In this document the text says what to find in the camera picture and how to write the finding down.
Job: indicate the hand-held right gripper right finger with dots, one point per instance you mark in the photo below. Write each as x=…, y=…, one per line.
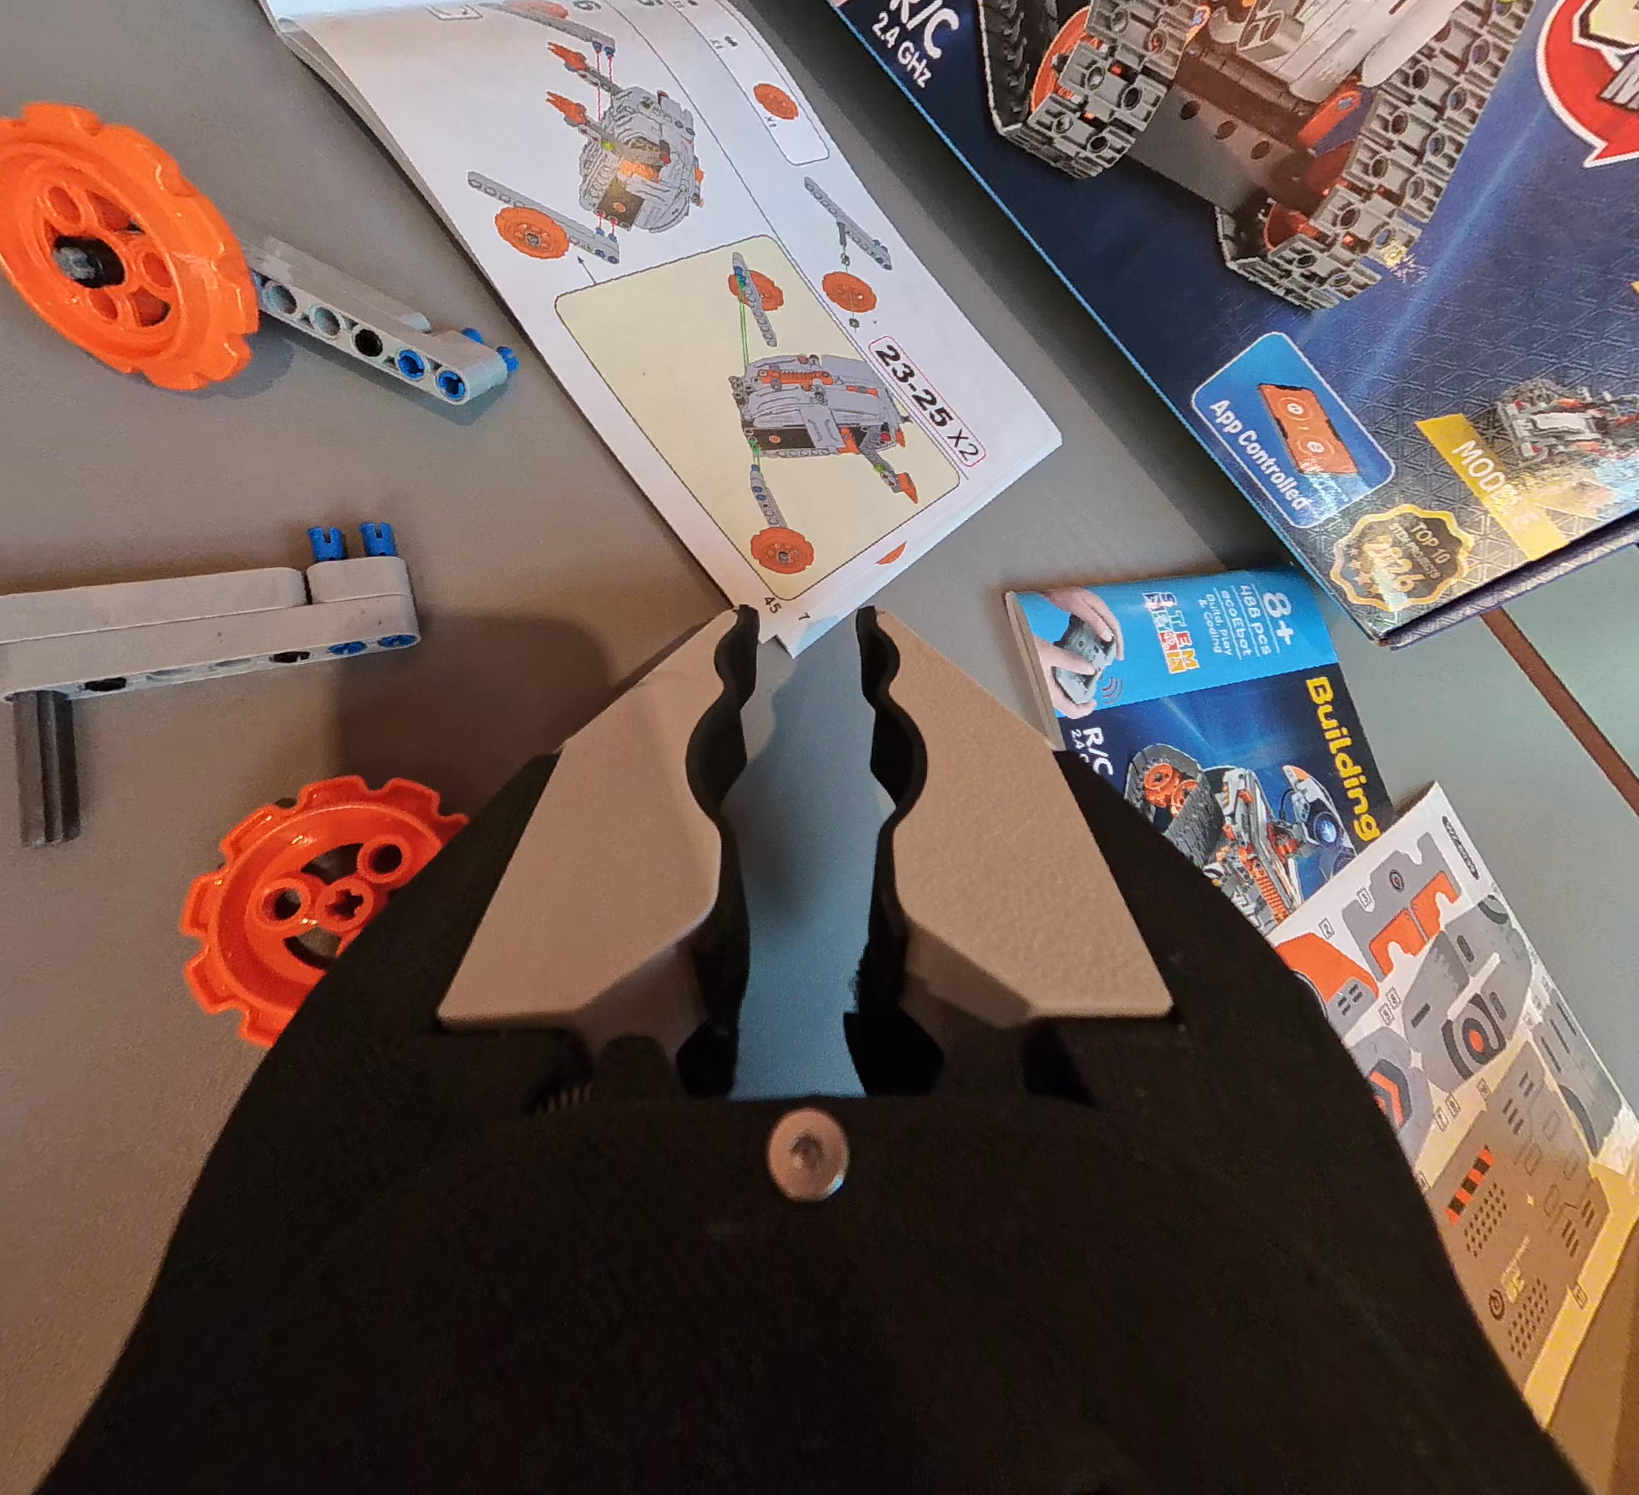
x=1024, y=880

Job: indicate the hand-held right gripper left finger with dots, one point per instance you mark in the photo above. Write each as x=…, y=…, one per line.
x=601, y=880

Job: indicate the open white instruction booklet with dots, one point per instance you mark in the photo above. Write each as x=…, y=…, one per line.
x=666, y=343

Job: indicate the blue robot kit box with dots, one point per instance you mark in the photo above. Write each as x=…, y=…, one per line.
x=1446, y=278

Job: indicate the blue closed instruction booklet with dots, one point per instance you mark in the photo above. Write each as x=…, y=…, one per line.
x=1204, y=650

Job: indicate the robot sticker sheet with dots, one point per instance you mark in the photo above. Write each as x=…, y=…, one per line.
x=1472, y=1072

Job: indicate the orange gear wheel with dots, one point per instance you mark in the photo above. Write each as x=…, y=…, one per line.
x=243, y=932

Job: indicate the orange gear on grey beam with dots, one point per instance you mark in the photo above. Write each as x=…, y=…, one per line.
x=191, y=303

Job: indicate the grey beam assembly with axle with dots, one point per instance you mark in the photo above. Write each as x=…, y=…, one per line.
x=191, y=612

